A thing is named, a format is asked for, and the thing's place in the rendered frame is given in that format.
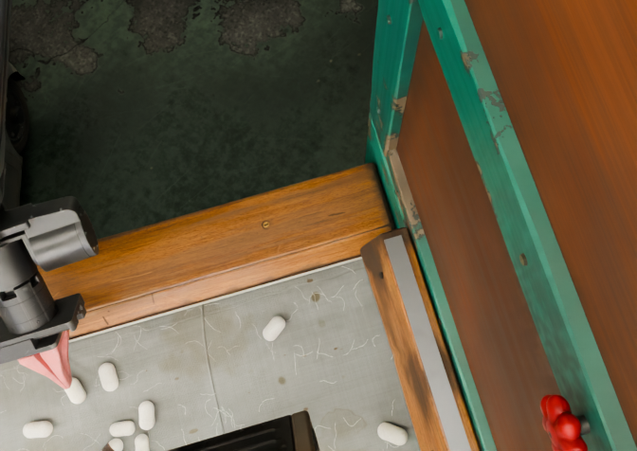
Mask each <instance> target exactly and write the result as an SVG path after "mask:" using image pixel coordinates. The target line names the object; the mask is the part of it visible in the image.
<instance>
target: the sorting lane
mask: <svg viewBox="0 0 637 451"><path fill-rule="evenodd" d="M274 316H281V317H282V318H283V319H284V321H285V327H284V328H283V330H282V331H281V332H280V334H279V335H278V336H277V338H276V339H275V340H273V341H268V340H266V339H264V336H263V330H264V328H265V327H266V326H267V324H268V323H269V322H270V321H271V319H272V318H273V317H274ZM68 357H69V364H70V369H71V376H72V377H74V378H77V379H78V380H79V381H80V383H81V385H82V387H83V389H84V390H85V392H86V398H85V400H84V401H83V402H82V403H80V404H74V403H72V402H71V401H70V399H69V397H68V395H67V394H66V392H65V390H64V388H62V387H61V386H59V385H58V384H56V383H55V382H54V381H52V380H51V379H49V378H48V377H46V376H44V375H42V374H41V373H39V372H36V371H34V370H31V369H29V368H27V367H25V366H23V365H21V364H20V363H19V361H18V359H17V360H13V361H10V362H8V363H4V364H1V365H0V451H101V449H102V448H103V447H104V446H105V445H106V444H107V443H109V442H110V441H111V440H113V439H120V440H122V442H123V449H122V451H136V447H135V438H136V437H137V436H138V435H139V434H145V435H146V436H147V437H148V438H149V449H150V451H167V450H170V449H174V448H176V447H180V446H183V445H187V444H190V443H193V442H199V441H202V440H205V439H208V438H212V437H215V436H219V435H222V434H225V433H228V432H231V431H235V430H238V429H241V428H245V427H248V426H252V425H254V424H260V423H263V422H267V421H270V420H273V419H277V418H280V417H283V416H286V415H291V416H292V414H293V413H296V412H300V411H303V410H306V411H308V412H309V415H310V419H311V422H312V426H313V428H314V430H315V434H316V437H317V441H318V447H319V450H320V451H421V450H420V447H419V444H418V441H417V438H416V435H415V432H414V428H413V425H412V422H411V418H410V414H409V410H408V407H407V404H406V400H405V397H404V393H403V390H402V387H401V384H400V381H399V377H398V374H397V370H396V367H395V364H394V359H393V355H392V352H391V348H390V344H389V341H388V338H387V335H386V332H385V329H384V325H383V322H382V319H381V316H380V314H379V310H378V307H377V304H376V301H375V298H374V295H373V290H372V287H371V284H370V281H369V277H368V274H367V271H366V269H365V266H364V263H363V260H362V257H359V258H355V259H352V260H348V261H345V262H340V263H336V264H333V265H329V266H326V267H322V268H320V269H316V270H313V271H309V272H306V273H302V274H299V275H296V276H293V277H289V278H286V279H282V280H276V281H273V282H269V283H267V284H263V285H260V286H256V287H253V288H249V289H246V290H243V291H240V292H237V293H233V294H230V295H226V296H223V297H219V298H214V299H211V300H207V301H204V302H200V303H197V304H193V305H191V306H187V307H184V308H180V309H177V310H173V311H170V312H167V313H164V314H160V315H157V316H151V317H147V318H144V319H141V320H138V321H134V322H131V323H127V324H124V325H120V326H117V327H114V328H111V329H107V330H104V331H100V332H97V333H93V334H88V335H85V336H82V337H78V338H75V339H71V340H69V345H68ZM103 363H111V364H113V365H114V367H115V369H116V372H117V376H118V387H117V388H116V389H115V390H113V391H106V390H105V389H104V388H103V387H102V384H101V381H100V376H99V368H100V366H101V365H102V364H103ZM145 401H150V402H152V403H153V404H154V406H155V425H154V426H153V427H152V428H151V429H149V430H144V429H142V428H141V427H140V425H139V413H138V408H139V406H140V404H141V403H143V402H145ZM40 421H48V422H50V423H51V424H52V426H53V430H52V432H51V434H50V435H49V436H47V437H45V438H32V439H29V438H27V437H25V435H24V433H23V428H24V426H25V425H26V424H27V423H29V422H40ZM123 421H132V422H133V423H134V424H135V426H136V430H135V432H134V433H133V434H132V435H130V436H121V437H114V436H112V435H111V433H110V431H109V429H110V426H111V425H112V424H113V423H115V422H123ZM382 423H390V424H393V425H396V426H398V427H401V428H403V429H405V430H406V432H407V433H408V440H407V442H406V443H405V444H403V445H396V444H393V443H391V442H387V441H385V440H382V439H381V438H380V437H379V436H378V433H377V429H378V427H379V426H380V425H381V424H382Z"/></svg>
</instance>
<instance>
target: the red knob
mask: <svg viewBox="0 0 637 451"><path fill-rule="evenodd" d="M540 409H541V412H542V414H543V418H542V424H543V427H544V429H545V430H546V431H547V433H548V434H549V437H550V439H551V441H552V448H553V450H554V451H588V446H587V444H586V443H585V441H584V440H583V439H582V437H581V436H582V435H585V434H588V433H590V432H591V429H590V426H589V423H588V421H587V419H586V418H585V416H584V415H580V416H577V417H576V416H575V415H573V414H572V412H571V408H570V405H569V403H568V401H567V400H566V399H565V398H564V397H563V396H561V395H559V394H547V395H545V396H543V397H542V399H541V401H540Z"/></svg>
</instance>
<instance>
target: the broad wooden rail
mask: <svg viewBox="0 0 637 451"><path fill-rule="evenodd" d="M391 230H395V225H394V221H393V218H392V215H391V210H390V207H389V204H388V201H387V198H386V195H385V192H384V190H383V186H382V183H381V180H380V177H379V174H378V171H377V168H376V166H375V164H374V163H367V164H363V165H360V166H356V167H353V168H350V169H347V170H343V171H337V172H333V173H330V174H326V175H323V176H320V177H317V178H313V179H310V180H306V181H303V182H299V183H296V184H293V185H289V186H286V187H282V188H279V189H273V190H270V191H267V192H263V193H259V194H256V195H252V196H249V197H246V198H243V199H239V200H236V201H232V202H229V203H225V204H222V205H219V206H215V207H209V208H206V209H202V210H199V211H195V212H193V213H189V214H185V215H182V216H178V217H175V218H171V219H169V220H165V221H162V222H158V223H155V224H151V225H146V226H142V227H139V228H135V229H132V230H128V231H125V232H121V233H119V234H115V235H112V236H108V237H104V238H101V239H98V244H99V254H98V255H96V256H93V257H90V258H87V259H84V260H81V261H78V262H73V263H70V264H68V265H65V266H63V267H60V268H57V269H54V270H51V271H48V272H46V271H44V270H43V269H42V268H41V267H40V265H37V264H36V265H37V269H38V271H39V273H40V274H41V275H42V277H43V279H44V281H45V284H46V286H47V288H48V290H49V292H50V294H51V295H52V297H53V299H54V300H56V299H59V298H65V297H68V296H71V295H75V294H78V293H80V294H81V295H82V298H83V300H84V302H85V303H84V308H85V310H86V315H85V318H83V319H80V320H79V324H78V327H77V329H76V330H75V331H74V332H71V331H70V330H69V340H71V339H75V338H78V337H82V336H85V335H88V334H93V333H97V332H100V331H104V330H107V329H111V328H114V327H117V326H120V325H124V324H127V323H131V322H134V321H138V320H141V319H144V318H147V317H151V316H157V315H160V314H164V313H167V312H170V311H173V310H177V309H180V308H184V307H187V306H191V305H193V304H197V303H200V302H204V301H207V300H211V299H214V298H219V297H223V296H226V295H230V294H233V293H237V292H240V291H243V290H246V289H249V288H253V287H256V286H260V285H263V284H267V283H269V282H273V281H276V280H282V279H286V278H289V277H293V276H296V275H299V274H302V273H306V272H309V271H313V270H316V269H320V268H322V267H326V266H329V265H333V264H336V263H340V262H345V261H348V260H352V259H355V258H359V257H361V254H360V249H361V247H362V246H363V245H365V244H367V243H368V242H369V241H371V240H372V239H374V238H375V237H377V236H378V235H380V234H381V233H384V232H388V231H391Z"/></svg>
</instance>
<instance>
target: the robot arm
mask: <svg viewBox="0 0 637 451"><path fill-rule="evenodd" d="M11 7H12V0H0V365H1V364H4V363H8V362H10V361H13V360H17V359H18V361H19V363H20V364H21V365H23V366H25V367H27V368H29V369H31V370H34V371H36V372H39V373H41V374H42V375H44V376H46V377H48V378H49V379H51V380H52V381H54V382H55V383H56V384H58V385H59V386H61V387H62V388H64V389H68V388H70V387H71V384H72V376H71V369H70V364H69V357H68V345H69V330H70V331H71V332H74V331H75V330H76V329H77V327H78V324H79V320H80V319H83V318H85V315H86V310H85V308H84V303H85V302H84V300H83V298H82V295H81V294H80V293H78V294H75V295H71V296H68V297H65V298H59V299H56V300H54V299H53V297H52V295H51V294H50V292H49V290H48V288H47V286H46V283H45V281H44V279H43V277H42V275H41V274H40V273H39V271H38V269H37V265H40V267H41V268H42V269H43V270H44V271H46V272H48V271H51V270H54V269H57V268H60V267H63V266H65V265H68V264H70V263H73V262H78V261H81V260H84V259H87V258H90V257H93V256H96V255H98V254H99V244H98V240H97V236H96V233H95V230H94V227H93V226H92V223H91V221H90V219H89V217H88V215H87V213H86V212H85V210H84V209H83V208H82V206H81V204H80V202H79V200H78V199H77V198H75V197H73V196H66V197H62V198H59V199H55V200H51V201H47V202H43V203H40V204H36V205H32V204H31V203H29V204H26V205H23V206H20V207H16V208H13V209H10V210H7V208H6V206H5V204H4V203H3V201H2V200H3V197H4V191H5V175H6V163H4V161H5V145H6V135H5V126H6V124H5V119H6V103H7V87H8V71H9V39H10V23H11ZM36 264H37V265H36Z"/></svg>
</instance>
